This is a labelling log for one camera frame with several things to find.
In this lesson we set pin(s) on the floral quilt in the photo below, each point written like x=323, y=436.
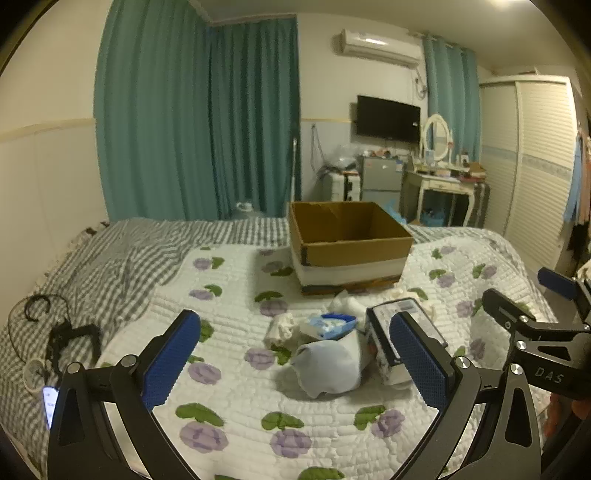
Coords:
x=231, y=286

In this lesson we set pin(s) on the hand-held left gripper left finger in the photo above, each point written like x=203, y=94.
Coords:
x=171, y=362

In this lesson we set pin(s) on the cardboard box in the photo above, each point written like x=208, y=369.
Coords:
x=351, y=258

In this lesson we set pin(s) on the blue and white tissue pack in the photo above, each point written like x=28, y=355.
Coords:
x=328, y=325

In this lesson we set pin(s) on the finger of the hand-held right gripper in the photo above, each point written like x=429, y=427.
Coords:
x=505, y=307
x=556, y=282

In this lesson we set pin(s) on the white louvred wardrobe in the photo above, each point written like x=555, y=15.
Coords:
x=531, y=161

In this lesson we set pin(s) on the white dressing table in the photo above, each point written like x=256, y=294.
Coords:
x=438, y=184

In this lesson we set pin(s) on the white suitcase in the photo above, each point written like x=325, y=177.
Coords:
x=334, y=187

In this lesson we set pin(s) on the hanging clothes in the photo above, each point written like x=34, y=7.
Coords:
x=581, y=184

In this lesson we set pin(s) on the black bracket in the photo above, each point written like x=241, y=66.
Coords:
x=74, y=334

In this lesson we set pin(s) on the knotted white sock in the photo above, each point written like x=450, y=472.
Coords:
x=280, y=330

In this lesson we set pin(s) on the black and white box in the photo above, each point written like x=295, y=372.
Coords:
x=383, y=332

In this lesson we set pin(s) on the black wall television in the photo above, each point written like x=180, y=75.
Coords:
x=388, y=119

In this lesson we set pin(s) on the white plastic pipe fitting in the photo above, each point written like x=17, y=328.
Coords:
x=346, y=303

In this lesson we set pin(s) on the black headphones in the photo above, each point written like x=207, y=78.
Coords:
x=28, y=318

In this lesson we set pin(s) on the clear plastic bag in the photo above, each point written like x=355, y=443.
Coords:
x=341, y=159

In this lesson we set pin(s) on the light teal curtain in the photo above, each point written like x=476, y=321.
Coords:
x=450, y=101

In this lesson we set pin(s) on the dark checkered bag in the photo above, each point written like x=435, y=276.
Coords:
x=481, y=203

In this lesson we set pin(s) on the light blue cloth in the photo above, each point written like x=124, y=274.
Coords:
x=330, y=369

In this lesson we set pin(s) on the white air conditioner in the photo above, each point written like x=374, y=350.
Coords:
x=381, y=46

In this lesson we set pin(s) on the grey mini fridge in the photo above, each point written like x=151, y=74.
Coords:
x=381, y=177

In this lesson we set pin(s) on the oval vanity mirror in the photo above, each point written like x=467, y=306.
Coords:
x=436, y=136

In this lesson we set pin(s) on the white pole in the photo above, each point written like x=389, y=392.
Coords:
x=294, y=175

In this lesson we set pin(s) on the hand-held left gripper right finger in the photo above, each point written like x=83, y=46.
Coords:
x=420, y=364

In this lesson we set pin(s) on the blue plastic bag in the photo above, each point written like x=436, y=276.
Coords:
x=395, y=213

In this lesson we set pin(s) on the smartphone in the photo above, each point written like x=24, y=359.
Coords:
x=50, y=406

